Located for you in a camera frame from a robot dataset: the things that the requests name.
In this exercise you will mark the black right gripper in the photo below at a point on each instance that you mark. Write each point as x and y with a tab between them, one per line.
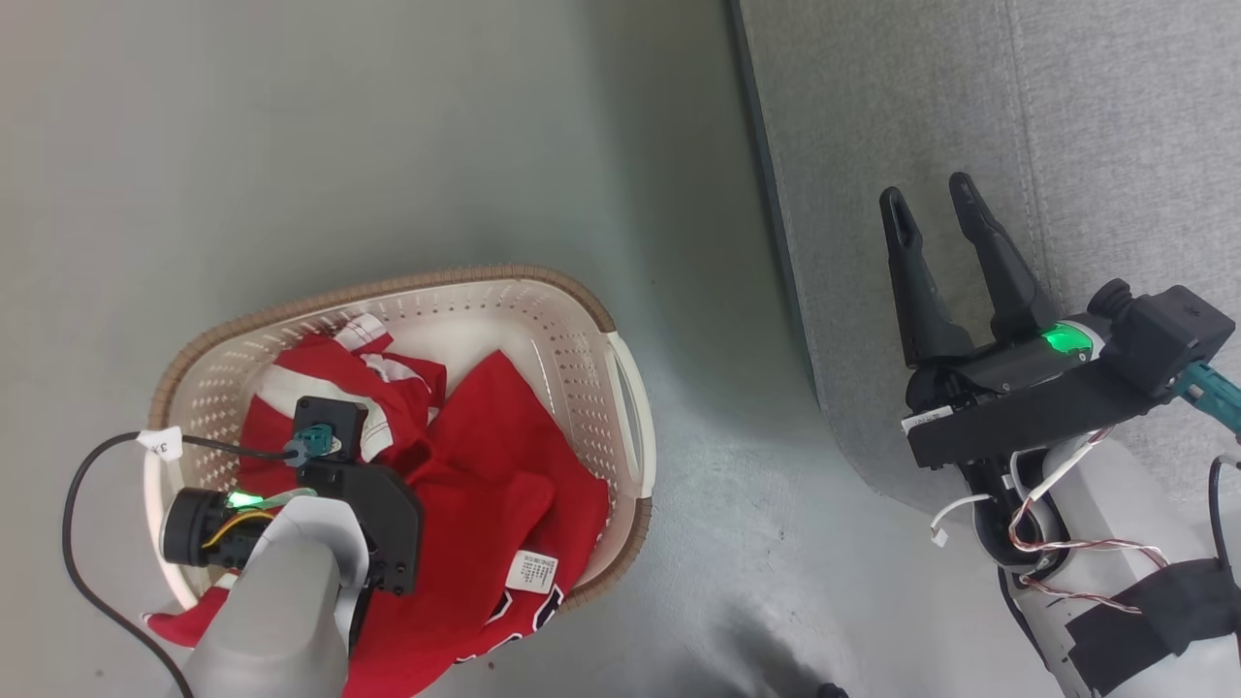
979	376

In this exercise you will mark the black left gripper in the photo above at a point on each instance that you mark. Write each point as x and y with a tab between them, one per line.
194	528

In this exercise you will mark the red sports jersey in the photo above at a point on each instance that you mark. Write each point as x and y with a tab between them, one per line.
485	465

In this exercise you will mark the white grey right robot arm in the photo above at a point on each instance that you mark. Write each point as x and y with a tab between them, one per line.
1096	514

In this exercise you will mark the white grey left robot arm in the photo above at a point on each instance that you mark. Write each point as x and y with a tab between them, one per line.
281	620

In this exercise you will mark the white laundry basket brown rim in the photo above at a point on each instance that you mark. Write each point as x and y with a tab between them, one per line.
543	320

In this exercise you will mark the grey fabric sofa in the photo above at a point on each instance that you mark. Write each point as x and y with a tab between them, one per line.
921	97

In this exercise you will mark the black right camera mount bracket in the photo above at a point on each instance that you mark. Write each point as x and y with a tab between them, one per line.
1018	417

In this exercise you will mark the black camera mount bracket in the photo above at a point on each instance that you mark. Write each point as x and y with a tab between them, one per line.
383	528
1018	417

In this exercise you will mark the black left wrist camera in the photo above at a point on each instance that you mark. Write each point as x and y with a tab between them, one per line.
332	419

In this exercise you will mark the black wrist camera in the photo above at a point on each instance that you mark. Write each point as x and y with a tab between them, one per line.
1173	334
332	419

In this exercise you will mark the black left camera mount bracket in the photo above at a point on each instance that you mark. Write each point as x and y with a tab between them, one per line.
383	528

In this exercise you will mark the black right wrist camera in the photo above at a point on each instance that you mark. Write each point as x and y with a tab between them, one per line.
1173	334

